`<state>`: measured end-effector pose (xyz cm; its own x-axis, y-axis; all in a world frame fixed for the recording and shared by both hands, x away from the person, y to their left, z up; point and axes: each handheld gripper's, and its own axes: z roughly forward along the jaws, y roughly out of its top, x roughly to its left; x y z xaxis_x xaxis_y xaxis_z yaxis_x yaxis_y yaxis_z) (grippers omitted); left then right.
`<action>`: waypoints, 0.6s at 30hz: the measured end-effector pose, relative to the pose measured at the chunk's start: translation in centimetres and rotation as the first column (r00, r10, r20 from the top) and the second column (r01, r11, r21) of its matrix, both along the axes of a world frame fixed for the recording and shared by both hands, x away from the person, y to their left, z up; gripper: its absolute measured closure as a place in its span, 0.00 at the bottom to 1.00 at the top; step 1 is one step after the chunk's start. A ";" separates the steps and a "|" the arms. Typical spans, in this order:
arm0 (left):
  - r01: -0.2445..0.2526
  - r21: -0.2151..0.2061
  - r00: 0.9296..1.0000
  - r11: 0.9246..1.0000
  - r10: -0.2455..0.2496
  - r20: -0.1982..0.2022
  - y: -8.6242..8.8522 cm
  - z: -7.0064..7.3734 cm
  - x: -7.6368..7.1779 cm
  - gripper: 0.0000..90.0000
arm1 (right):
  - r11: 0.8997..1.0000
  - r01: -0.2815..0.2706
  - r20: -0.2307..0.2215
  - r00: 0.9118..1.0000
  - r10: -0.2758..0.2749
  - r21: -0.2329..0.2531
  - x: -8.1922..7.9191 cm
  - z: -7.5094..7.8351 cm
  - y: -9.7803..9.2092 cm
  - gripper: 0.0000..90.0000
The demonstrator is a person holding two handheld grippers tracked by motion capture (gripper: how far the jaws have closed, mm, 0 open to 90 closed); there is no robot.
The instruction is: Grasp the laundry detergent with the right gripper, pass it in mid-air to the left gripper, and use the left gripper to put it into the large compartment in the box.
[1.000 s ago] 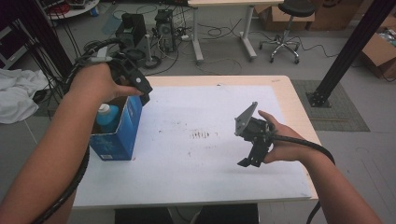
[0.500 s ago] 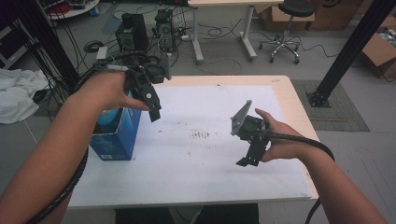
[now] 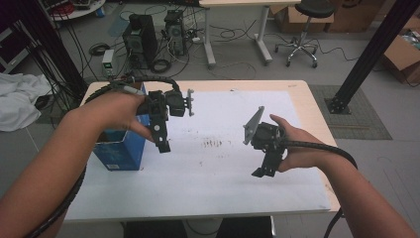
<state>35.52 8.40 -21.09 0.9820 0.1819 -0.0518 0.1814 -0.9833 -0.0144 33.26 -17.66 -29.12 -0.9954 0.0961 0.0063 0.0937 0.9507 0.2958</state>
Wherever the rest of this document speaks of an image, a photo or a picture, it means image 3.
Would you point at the white power strip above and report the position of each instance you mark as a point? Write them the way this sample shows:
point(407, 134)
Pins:
point(196, 40)

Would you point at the white cloth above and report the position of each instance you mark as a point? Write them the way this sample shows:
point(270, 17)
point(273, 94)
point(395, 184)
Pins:
point(20, 99)

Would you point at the small grey power supply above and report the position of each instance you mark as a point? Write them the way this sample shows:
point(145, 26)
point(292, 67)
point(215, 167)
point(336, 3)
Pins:
point(108, 62)

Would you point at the black table frame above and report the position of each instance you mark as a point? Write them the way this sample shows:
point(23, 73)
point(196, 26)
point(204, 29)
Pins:
point(247, 228)

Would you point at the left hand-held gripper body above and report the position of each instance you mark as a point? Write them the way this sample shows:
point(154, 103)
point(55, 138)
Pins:
point(175, 104)

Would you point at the open cardboard box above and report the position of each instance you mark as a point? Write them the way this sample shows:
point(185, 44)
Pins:
point(401, 56)

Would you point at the black swivel stool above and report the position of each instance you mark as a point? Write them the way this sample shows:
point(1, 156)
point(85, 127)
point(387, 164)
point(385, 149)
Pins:
point(313, 8)

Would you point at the person's left hand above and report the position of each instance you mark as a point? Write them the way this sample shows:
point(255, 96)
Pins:
point(112, 112)

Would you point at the white round table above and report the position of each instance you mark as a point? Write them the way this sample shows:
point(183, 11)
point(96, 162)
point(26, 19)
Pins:
point(82, 11)

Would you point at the black aluminium post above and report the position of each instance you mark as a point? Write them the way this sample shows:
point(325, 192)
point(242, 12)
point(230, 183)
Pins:
point(373, 53)

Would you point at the person's right hand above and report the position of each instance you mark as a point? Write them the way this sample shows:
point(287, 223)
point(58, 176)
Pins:
point(303, 152)

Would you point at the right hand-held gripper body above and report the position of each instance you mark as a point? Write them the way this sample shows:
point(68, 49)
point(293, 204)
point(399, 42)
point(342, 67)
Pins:
point(267, 137)

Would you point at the flat cardboard box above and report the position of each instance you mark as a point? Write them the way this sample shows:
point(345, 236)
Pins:
point(294, 21)

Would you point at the blue cardboard box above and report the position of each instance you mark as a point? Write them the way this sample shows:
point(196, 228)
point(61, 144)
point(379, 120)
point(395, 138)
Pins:
point(125, 155)

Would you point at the grey floor mat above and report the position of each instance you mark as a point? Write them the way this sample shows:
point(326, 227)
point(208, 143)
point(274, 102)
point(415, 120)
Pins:
point(360, 112)

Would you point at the white desk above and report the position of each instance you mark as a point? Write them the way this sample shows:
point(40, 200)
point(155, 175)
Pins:
point(237, 2)

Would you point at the grey computer tower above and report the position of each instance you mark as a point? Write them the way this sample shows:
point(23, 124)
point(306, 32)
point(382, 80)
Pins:
point(175, 31)

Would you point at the grey metal frame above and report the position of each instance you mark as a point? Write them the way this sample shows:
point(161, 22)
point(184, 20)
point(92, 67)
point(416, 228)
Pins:
point(15, 53)

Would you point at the large cardboard box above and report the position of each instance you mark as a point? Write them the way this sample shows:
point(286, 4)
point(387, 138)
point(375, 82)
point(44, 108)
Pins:
point(356, 16)

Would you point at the white table mat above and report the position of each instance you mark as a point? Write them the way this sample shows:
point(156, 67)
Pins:
point(214, 191)

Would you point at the black computer tower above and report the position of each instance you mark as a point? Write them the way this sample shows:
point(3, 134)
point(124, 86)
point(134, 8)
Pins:
point(140, 36)

